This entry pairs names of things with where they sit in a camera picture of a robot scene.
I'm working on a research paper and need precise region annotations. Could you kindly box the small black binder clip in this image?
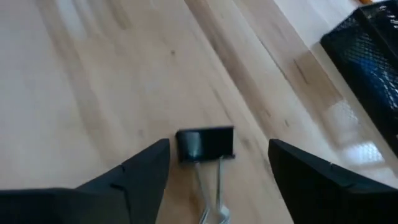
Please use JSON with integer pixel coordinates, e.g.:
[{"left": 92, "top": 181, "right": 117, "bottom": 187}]
[{"left": 175, "top": 126, "right": 236, "bottom": 224}]

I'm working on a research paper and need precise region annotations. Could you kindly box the black mesh desk organizer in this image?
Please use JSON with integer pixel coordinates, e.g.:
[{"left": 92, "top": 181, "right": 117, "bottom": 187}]
[{"left": 320, "top": 0, "right": 398, "bottom": 156}]

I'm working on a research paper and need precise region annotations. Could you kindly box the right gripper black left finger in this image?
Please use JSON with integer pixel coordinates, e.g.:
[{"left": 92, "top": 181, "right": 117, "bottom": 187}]
[{"left": 0, "top": 138, "right": 171, "bottom": 224}]

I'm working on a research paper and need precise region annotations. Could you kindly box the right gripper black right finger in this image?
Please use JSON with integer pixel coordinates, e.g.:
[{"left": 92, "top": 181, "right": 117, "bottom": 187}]
[{"left": 267, "top": 138, "right": 398, "bottom": 224}]

